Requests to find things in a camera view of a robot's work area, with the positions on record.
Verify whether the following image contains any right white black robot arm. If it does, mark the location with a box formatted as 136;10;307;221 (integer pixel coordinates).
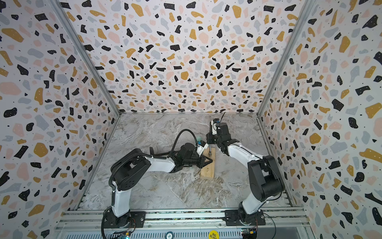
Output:
207;119;285;215

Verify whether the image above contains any wooden plank block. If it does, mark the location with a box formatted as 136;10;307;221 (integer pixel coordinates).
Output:
200;147;215;179

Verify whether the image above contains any aluminium rail frame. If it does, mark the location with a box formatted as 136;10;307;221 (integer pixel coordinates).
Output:
52;207;315;239

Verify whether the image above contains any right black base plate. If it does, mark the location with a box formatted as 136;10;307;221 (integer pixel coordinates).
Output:
223;209;266;227

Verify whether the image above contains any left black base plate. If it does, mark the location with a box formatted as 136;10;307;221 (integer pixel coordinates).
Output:
102;210;146;230

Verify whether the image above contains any black corrugated cable conduit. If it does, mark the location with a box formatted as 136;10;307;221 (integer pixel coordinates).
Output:
108;129;198;192

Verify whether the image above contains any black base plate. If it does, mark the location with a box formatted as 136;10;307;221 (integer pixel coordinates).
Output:
223;209;266;227
102;210;146;230

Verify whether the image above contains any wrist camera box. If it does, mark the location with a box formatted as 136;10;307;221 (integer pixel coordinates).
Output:
196;140;209;156
210;119;220;135

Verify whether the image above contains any yellow round sticker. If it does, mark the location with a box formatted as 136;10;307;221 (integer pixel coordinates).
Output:
208;230;219;239

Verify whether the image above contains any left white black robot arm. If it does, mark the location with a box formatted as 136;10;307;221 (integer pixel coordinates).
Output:
108;141;213;218

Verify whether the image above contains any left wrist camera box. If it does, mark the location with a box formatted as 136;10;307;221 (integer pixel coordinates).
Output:
196;140;209;156

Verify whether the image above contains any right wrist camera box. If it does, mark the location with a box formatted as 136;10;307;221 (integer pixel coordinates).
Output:
210;119;220;135

